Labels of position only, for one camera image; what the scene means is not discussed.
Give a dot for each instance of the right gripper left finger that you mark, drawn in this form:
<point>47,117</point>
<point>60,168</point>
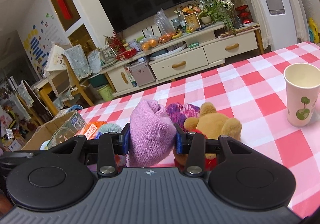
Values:
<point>112,151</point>

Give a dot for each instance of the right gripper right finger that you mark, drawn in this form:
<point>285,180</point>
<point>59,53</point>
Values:
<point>192,144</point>

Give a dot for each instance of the brown teddy bear red shirt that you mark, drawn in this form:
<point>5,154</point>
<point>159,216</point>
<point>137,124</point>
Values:
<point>212,124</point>

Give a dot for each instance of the pink knit hat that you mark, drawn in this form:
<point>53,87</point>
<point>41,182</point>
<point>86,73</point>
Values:
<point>152,134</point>

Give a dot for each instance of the grey-green crocheted item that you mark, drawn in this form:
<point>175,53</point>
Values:
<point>110,127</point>

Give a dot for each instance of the orange white snack bag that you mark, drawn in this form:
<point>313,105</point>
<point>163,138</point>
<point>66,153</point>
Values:
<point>91,130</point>

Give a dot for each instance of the purple knit sock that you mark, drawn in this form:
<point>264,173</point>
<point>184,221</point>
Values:
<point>178,112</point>

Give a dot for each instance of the green waste bin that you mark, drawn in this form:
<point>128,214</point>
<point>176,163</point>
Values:
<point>106,92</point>

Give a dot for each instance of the grey storage box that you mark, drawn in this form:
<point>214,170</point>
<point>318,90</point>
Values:
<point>142,74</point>

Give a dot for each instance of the red white checkered tablecloth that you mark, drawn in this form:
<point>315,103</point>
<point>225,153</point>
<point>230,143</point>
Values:
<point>253,91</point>

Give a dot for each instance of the wooden chair with lace cover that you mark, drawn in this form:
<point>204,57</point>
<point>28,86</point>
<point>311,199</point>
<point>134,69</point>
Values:
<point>67,71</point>

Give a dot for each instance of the cream TV cabinet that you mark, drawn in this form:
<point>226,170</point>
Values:
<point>203,49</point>

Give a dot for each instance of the bag of oranges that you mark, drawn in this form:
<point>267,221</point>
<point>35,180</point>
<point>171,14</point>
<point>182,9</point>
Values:
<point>148,44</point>

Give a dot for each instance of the framed picture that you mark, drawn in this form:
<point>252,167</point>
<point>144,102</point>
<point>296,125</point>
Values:
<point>192,20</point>

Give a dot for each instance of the white paper cup green print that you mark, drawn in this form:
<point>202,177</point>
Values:
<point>302,90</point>

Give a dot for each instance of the red lantern ornament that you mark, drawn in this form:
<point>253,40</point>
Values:
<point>244,14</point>

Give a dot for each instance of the potted plant with flowers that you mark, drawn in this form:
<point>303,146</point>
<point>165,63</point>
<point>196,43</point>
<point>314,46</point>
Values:
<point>219,11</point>

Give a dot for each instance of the white standing air conditioner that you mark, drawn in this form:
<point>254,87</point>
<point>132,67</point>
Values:
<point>282,22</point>

